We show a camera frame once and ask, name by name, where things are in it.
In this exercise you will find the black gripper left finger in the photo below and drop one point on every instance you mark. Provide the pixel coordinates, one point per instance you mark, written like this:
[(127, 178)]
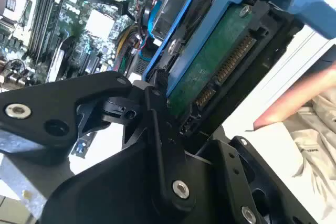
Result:
[(52, 98)]

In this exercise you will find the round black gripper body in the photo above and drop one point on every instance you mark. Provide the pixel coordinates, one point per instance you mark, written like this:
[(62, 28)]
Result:
[(113, 190)]

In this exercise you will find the hard disk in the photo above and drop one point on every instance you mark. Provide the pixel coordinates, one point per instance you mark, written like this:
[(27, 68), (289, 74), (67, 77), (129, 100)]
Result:
[(210, 58)]

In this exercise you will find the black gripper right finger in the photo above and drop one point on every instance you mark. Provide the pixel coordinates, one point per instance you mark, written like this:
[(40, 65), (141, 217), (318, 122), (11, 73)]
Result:
[(233, 161)]

